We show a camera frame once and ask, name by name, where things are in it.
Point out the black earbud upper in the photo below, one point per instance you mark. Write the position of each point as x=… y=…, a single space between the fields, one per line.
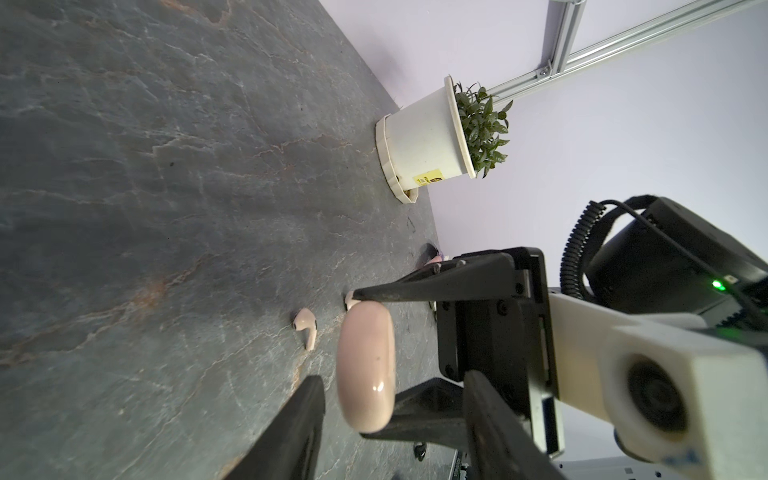
x=419 y=451

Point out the pink earbud charging case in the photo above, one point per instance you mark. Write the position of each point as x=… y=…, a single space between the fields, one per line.
x=366 y=367

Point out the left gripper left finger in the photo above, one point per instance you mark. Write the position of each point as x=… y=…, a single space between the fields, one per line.
x=289 y=447

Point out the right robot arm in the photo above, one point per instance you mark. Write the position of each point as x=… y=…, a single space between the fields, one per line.
x=645 y=255

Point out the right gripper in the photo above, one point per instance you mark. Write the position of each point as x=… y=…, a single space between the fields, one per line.
x=493 y=316

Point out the purple pink garden scoop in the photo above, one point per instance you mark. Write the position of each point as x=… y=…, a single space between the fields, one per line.
x=429 y=254

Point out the potted green plant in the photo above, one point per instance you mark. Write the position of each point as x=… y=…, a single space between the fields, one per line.
x=452 y=132

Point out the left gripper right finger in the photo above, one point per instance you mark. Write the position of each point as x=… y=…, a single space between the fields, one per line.
x=499 y=446

